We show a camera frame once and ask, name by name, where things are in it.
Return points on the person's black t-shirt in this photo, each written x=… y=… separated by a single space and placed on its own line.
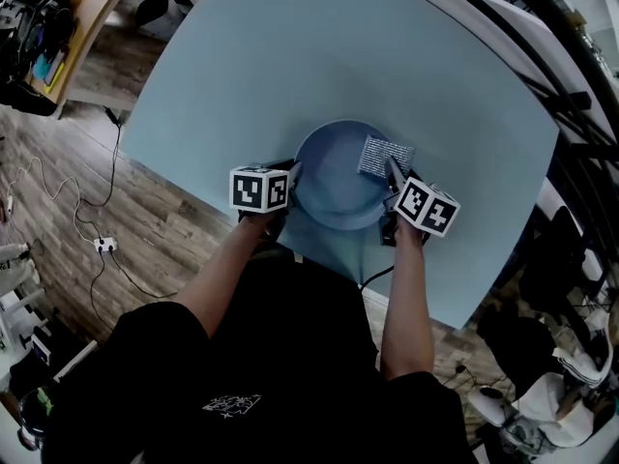
x=290 y=356

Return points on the wooden desk with white legs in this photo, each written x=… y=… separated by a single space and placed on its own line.
x=97 y=8

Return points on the person's right forearm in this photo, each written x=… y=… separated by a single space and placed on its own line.
x=406 y=307

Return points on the white power strip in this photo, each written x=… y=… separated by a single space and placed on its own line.
x=105 y=244

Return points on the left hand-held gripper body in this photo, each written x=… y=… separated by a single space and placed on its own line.
x=258 y=189

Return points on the person's left forearm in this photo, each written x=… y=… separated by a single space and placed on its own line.
x=227 y=278

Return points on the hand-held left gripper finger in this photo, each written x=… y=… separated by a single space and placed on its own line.
x=278 y=164
x=295 y=177

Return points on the large light blue plate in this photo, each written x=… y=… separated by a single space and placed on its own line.
x=333 y=182

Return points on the grey waste bin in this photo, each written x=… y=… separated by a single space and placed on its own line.
x=159 y=15

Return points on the yellow notepad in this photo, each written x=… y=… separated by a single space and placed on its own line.
x=58 y=74

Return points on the teal cloth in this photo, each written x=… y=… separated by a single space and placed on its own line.
x=42 y=68

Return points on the black chair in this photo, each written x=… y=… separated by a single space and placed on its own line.
x=556 y=269

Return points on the black equipment bundle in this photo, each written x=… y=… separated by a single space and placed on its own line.
x=29 y=32

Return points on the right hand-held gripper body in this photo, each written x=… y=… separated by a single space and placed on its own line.
x=428 y=206

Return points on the grey scouring sponge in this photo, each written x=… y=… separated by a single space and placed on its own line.
x=382 y=155

